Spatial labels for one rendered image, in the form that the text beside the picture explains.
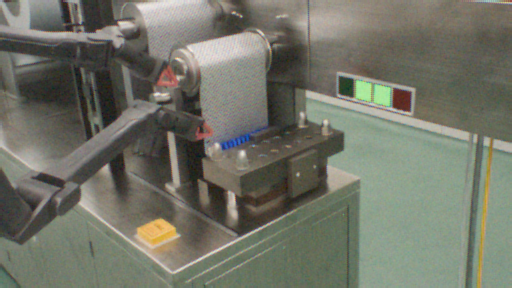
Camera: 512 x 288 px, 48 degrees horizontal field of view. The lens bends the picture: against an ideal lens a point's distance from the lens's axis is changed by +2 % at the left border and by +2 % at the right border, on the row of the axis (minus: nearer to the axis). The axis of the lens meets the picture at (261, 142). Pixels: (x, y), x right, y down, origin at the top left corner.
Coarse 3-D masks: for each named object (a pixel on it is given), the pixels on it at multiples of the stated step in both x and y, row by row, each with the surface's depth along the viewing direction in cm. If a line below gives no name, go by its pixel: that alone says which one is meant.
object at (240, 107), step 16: (240, 80) 159; (256, 80) 163; (208, 96) 153; (224, 96) 157; (240, 96) 161; (256, 96) 165; (208, 112) 154; (224, 112) 158; (240, 112) 162; (256, 112) 167; (224, 128) 160; (240, 128) 164; (256, 128) 168; (208, 144) 157
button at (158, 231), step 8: (152, 224) 142; (160, 224) 142; (168, 224) 142; (144, 232) 139; (152, 232) 138; (160, 232) 138; (168, 232) 139; (144, 240) 139; (152, 240) 136; (160, 240) 138
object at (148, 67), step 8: (144, 56) 140; (152, 56) 145; (136, 64) 140; (144, 64) 140; (152, 64) 142; (160, 64) 142; (136, 72) 142; (144, 72) 142; (152, 72) 143; (152, 80) 141
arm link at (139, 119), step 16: (128, 112) 131; (144, 112) 132; (112, 128) 125; (128, 128) 126; (144, 128) 131; (96, 144) 118; (112, 144) 121; (128, 144) 128; (64, 160) 113; (80, 160) 113; (96, 160) 117; (32, 176) 109; (48, 176) 108; (64, 176) 108; (80, 176) 113; (64, 192) 105; (80, 192) 109; (64, 208) 105
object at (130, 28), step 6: (126, 18) 165; (132, 18) 165; (114, 24) 164; (120, 24) 162; (126, 24) 163; (132, 24) 164; (138, 24) 165; (120, 30) 162; (126, 30) 163; (132, 30) 164; (138, 30) 165; (126, 36) 164; (132, 36) 165; (138, 36) 167
